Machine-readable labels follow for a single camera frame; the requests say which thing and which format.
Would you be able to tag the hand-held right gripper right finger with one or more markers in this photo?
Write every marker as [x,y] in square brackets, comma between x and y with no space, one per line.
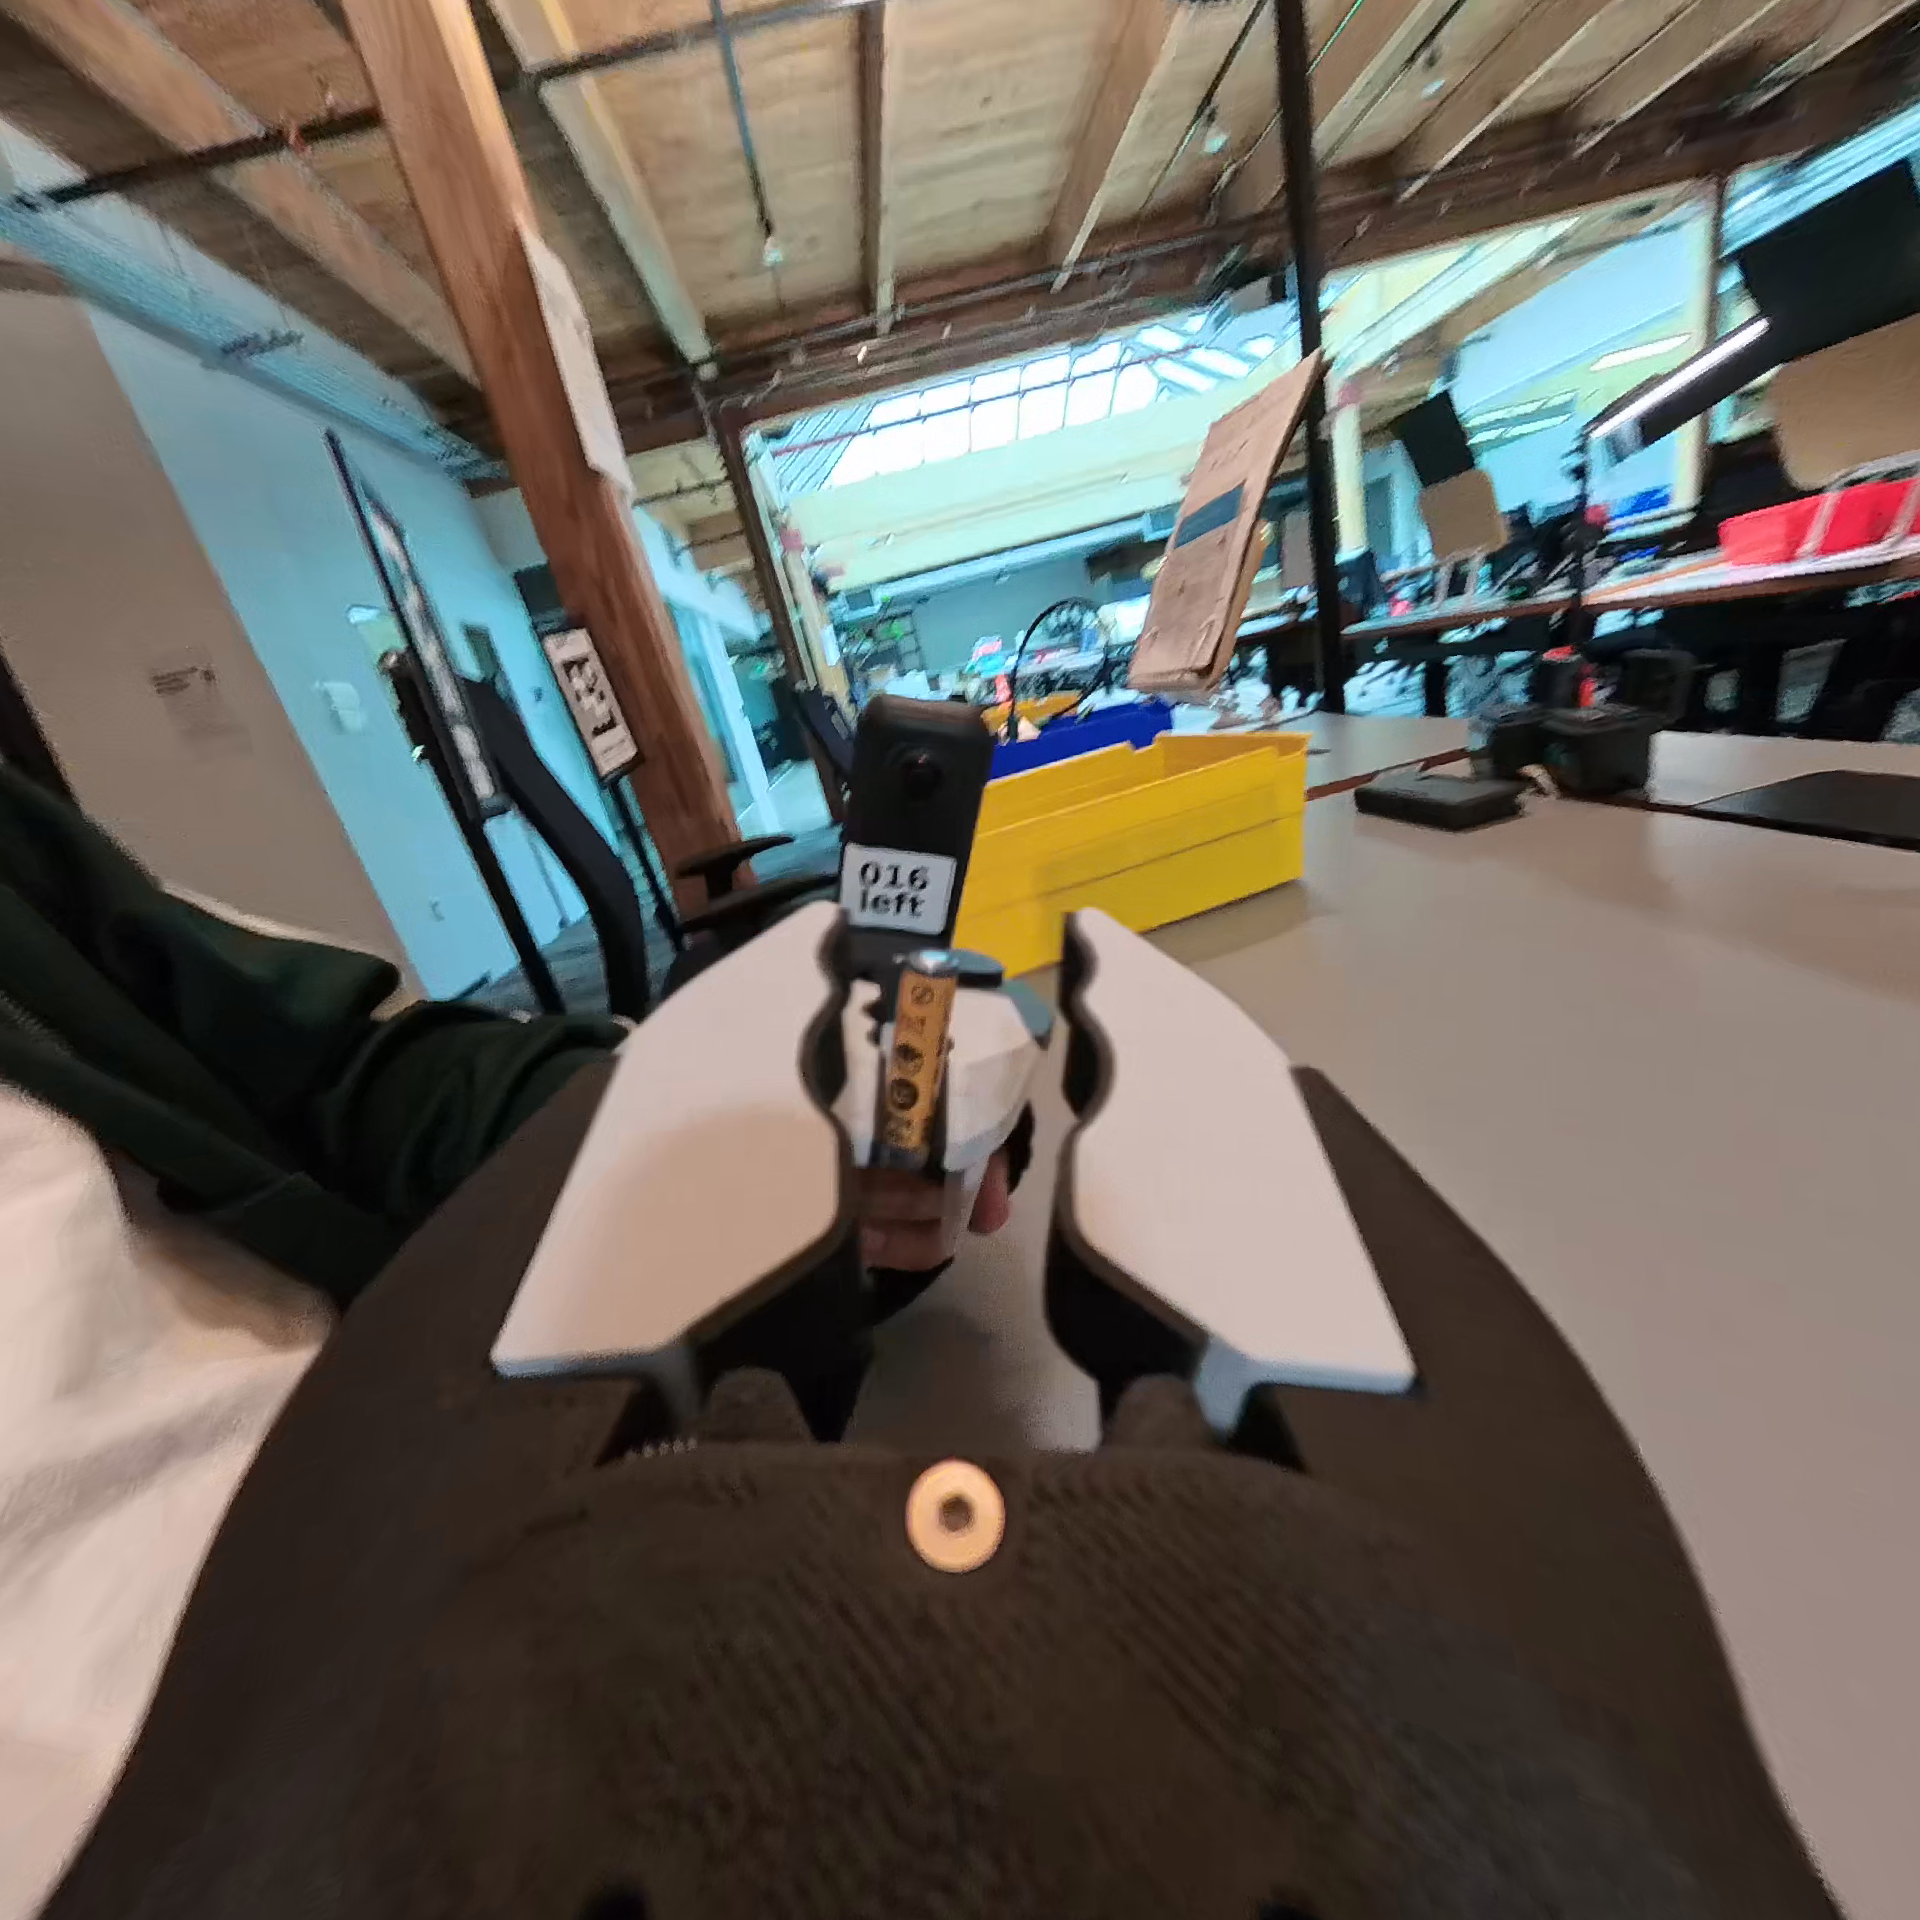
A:
[1214,1185]

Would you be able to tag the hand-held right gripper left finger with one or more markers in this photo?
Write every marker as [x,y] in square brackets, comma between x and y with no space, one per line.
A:
[690,1185]

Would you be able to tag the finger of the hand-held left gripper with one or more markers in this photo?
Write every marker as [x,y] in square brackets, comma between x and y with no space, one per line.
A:
[859,1079]
[998,1072]

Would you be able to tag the gold and black battery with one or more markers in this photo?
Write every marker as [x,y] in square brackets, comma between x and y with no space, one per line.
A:
[914,1065]

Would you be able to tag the yellow plastic bin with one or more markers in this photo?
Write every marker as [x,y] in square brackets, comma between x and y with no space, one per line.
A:
[1142,839]

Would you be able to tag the person's left forearm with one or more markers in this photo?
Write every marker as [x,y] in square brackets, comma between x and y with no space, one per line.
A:
[375,1079]

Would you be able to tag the person's left hand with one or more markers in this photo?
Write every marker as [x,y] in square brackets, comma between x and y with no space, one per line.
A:
[921,1223]

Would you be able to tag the blue plastic bin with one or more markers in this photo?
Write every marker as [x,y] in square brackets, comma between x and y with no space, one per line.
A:
[1079,734]

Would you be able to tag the small tag sign on stand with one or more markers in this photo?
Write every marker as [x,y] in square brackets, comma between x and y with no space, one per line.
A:
[592,699]

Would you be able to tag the black office chair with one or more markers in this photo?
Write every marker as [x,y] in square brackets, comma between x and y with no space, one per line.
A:
[586,856]

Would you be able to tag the brown board on stand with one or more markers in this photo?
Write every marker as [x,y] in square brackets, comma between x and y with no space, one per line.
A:
[1224,540]

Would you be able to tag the flat black box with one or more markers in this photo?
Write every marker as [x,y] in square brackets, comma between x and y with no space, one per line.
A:
[1435,800]

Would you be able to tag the white notice sheet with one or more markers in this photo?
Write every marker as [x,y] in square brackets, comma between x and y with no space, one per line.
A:
[578,359]

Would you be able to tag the black metal pole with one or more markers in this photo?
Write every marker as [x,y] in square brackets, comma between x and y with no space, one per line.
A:
[1313,375]

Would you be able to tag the black battery charger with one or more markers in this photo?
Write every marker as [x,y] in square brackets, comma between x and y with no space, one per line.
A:
[1589,744]

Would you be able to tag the tan board stand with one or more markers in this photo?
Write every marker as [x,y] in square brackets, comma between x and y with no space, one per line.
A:
[1851,398]
[1463,512]

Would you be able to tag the person's white shirt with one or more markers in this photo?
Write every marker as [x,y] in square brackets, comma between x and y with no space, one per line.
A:
[106,1425]

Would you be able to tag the black desk mat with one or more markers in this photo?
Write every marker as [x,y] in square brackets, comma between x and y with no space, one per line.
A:
[1822,808]

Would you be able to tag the wooden office desk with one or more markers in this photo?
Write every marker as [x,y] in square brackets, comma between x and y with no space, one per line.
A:
[1650,592]

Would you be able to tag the black light bar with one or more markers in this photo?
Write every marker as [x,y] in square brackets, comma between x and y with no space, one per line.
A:
[1674,382]

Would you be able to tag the red plastic bin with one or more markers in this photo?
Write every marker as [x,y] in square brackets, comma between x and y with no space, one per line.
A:
[1816,525]

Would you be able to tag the wooden post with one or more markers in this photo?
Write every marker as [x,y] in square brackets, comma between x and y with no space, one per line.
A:
[539,452]

